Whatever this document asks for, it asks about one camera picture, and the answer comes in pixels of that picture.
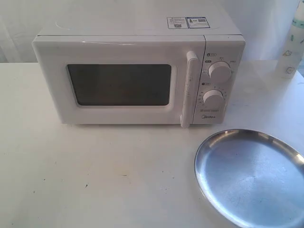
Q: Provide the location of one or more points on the white microwave door with handle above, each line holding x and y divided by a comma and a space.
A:
122, 79

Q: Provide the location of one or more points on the round stainless steel tray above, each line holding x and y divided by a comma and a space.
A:
252, 179

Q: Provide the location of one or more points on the white microwave oven body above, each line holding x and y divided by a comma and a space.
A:
221, 45

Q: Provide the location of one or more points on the lower white timer knob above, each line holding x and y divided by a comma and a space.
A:
213, 98

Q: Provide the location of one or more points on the upper white control knob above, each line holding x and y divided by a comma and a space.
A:
219, 72

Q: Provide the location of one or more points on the blue white label sticker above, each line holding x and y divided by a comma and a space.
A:
187, 23

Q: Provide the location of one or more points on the white patterned bottle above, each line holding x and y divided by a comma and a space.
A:
293, 50

